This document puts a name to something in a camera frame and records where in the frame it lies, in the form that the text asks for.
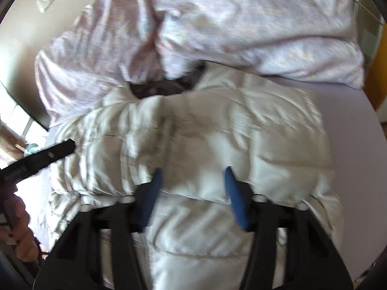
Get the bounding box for right pink patterned pillow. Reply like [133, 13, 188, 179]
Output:
[149, 0, 367, 89]

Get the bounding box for lavender bed sheet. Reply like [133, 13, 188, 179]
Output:
[39, 75, 382, 281]

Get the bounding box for pink floral pillow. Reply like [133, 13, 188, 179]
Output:
[34, 0, 170, 129]

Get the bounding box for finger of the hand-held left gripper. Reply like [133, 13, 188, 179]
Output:
[0, 138, 77, 185]

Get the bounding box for person's left hand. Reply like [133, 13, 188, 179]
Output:
[8, 187, 38, 262]

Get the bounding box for window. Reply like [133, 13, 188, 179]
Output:
[0, 81, 50, 171]

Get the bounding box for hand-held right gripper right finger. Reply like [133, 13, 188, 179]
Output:
[223, 166, 355, 290]

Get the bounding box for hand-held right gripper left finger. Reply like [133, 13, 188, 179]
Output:
[36, 167, 164, 290]

